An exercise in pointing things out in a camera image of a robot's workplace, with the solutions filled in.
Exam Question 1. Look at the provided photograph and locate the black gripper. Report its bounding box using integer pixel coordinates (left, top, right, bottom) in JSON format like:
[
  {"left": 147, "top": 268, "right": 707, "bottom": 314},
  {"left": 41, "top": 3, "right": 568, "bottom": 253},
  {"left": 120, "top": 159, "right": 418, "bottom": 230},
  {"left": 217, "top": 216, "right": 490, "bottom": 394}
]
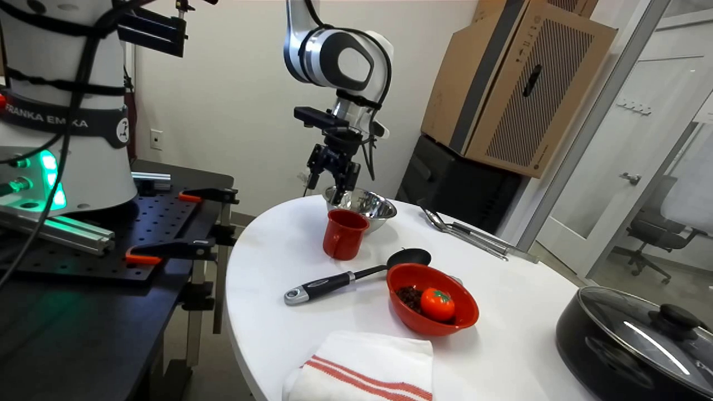
[{"left": 303, "top": 128, "right": 362, "bottom": 206}]

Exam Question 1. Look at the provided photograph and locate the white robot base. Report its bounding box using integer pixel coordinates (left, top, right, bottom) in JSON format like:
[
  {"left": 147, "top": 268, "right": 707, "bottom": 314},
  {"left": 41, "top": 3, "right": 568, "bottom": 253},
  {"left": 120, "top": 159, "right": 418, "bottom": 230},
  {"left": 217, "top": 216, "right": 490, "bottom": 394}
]
[{"left": 0, "top": 0, "right": 141, "bottom": 215}]

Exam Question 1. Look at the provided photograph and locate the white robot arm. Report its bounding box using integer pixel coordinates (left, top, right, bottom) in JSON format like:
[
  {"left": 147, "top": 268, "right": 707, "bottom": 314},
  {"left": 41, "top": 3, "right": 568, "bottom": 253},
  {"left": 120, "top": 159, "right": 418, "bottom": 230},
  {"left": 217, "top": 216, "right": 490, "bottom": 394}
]
[{"left": 284, "top": 0, "right": 393, "bottom": 206}]

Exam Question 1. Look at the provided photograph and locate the silver metal bowl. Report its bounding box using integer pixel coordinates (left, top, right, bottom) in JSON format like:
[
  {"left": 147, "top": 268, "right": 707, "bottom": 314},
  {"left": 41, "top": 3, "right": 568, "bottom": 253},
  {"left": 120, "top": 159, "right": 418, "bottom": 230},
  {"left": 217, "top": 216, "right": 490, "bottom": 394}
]
[{"left": 340, "top": 190, "right": 398, "bottom": 232}]

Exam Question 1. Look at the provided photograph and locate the black serving spoon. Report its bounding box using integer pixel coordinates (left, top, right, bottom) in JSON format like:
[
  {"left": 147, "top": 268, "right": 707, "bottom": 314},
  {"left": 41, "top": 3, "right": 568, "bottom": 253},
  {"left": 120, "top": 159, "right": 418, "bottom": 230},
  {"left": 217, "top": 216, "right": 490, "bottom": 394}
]
[{"left": 284, "top": 248, "right": 432, "bottom": 308}]

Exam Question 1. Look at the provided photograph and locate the red bowl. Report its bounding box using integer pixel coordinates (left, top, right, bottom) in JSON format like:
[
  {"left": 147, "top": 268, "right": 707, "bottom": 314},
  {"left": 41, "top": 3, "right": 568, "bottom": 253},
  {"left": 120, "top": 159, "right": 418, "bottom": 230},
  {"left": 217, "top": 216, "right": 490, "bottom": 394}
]
[{"left": 388, "top": 263, "right": 480, "bottom": 339}]

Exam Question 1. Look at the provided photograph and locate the red plastic cup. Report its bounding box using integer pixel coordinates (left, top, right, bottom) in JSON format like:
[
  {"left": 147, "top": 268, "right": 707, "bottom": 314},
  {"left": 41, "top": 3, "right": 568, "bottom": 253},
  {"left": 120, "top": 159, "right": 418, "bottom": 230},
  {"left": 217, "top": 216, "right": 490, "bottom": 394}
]
[{"left": 323, "top": 209, "right": 371, "bottom": 262}]

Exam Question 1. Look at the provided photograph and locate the black cabinet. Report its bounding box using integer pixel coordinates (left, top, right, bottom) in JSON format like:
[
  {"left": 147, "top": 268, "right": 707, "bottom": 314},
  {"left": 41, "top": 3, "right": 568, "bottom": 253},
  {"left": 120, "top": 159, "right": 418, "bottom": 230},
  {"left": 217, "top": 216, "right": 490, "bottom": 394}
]
[{"left": 398, "top": 135, "right": 523, "bottom": 235}]

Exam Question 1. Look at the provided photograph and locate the red tomato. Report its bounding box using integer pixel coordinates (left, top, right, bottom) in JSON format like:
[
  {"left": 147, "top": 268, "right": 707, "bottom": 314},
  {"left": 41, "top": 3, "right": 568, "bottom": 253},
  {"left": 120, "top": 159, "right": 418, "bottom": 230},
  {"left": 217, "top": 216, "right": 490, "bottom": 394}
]
[{"left": 419, "top": 288, "right": 454, "bottom": 322}]

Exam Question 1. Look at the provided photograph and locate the white red-striped towel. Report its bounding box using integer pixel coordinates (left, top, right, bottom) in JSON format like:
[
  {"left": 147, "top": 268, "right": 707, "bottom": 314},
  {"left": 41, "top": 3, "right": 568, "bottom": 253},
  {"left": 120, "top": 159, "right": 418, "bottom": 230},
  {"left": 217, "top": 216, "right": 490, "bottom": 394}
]
[{"left": 281, "top": 332, "right": 434, "bottom": 401}]

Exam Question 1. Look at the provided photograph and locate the cardboard box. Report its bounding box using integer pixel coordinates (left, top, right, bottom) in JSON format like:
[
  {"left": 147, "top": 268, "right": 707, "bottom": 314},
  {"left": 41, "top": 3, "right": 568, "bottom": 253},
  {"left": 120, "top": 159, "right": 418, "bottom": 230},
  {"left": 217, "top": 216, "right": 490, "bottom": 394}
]
[{"left": 422, "top": 0, "right": 616, "bottom": 178}]

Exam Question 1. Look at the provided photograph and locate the black optical breadboard table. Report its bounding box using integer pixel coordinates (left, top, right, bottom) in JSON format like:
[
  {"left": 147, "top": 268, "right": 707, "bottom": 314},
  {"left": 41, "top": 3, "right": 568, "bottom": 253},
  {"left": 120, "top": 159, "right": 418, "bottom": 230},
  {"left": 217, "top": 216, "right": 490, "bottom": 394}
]
[{"left": 0, "top": 159, "right": 238, "bottom": 401}]

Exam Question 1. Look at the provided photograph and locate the glass door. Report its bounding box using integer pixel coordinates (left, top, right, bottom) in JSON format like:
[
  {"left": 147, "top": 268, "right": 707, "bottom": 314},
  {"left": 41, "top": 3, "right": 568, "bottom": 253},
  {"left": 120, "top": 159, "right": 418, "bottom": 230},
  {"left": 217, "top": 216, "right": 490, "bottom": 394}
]
[{"left": 538, "top": 0, "right": 713, "bottom": 278}]

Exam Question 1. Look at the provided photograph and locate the office chair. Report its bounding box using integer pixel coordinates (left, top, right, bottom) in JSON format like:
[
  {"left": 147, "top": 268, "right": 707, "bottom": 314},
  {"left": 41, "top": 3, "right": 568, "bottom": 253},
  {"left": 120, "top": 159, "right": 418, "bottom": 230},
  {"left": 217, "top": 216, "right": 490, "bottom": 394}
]
[{"left": 623, "top": 177, "right": 702, "bottom": 284}]

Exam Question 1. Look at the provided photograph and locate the black pot with glass lid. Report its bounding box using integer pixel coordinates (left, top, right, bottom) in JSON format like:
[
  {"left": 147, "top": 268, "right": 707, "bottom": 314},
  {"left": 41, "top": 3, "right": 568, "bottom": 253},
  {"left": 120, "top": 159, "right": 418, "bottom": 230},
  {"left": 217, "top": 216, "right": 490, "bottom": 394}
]
[{"left": 555, "top": 286, "right": 713, "bottom": 401}]

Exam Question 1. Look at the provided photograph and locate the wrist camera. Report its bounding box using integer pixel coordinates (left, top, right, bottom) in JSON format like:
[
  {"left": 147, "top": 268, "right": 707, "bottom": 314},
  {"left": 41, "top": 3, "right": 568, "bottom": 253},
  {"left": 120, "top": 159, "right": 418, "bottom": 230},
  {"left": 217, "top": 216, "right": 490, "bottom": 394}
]
[{"left": 295, "top": 107, "right": 346, "bottom": 128}]

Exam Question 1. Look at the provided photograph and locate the orange-handled clamp rear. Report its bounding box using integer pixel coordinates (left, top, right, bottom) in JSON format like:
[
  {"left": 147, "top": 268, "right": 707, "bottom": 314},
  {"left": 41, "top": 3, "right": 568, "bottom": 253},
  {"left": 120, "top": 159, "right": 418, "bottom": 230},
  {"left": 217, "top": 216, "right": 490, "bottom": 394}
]
[{"left": 179, "top": 188, "right": 238, "bottom": 206}]

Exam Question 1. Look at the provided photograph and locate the orange-handled clamp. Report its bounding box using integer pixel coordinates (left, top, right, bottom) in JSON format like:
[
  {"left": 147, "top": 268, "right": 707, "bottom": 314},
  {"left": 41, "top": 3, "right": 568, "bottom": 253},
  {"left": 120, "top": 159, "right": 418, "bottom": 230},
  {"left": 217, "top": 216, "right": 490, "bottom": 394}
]
[
  {"left": 126, "top": 241, "right": 217, "bottom": 268},
  {"left": 179, "top": 188, "right": 238, "bottom": 206}
]

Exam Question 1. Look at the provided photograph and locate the orange-handled clamp front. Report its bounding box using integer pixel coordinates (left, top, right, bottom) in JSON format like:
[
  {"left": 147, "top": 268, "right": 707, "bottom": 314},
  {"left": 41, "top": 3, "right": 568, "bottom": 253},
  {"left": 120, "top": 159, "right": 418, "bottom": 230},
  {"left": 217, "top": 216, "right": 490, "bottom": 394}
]
[{"left": 126, "top": 241, "right": 217, "bottom": 268}]

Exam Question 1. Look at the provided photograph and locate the black camera on mount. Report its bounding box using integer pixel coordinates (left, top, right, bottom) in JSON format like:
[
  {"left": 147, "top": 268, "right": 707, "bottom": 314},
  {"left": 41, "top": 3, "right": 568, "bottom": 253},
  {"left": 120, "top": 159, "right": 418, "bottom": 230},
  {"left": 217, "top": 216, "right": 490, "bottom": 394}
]
[{"left": 118, "top": 0, "right": 189, "bottom": 59}]

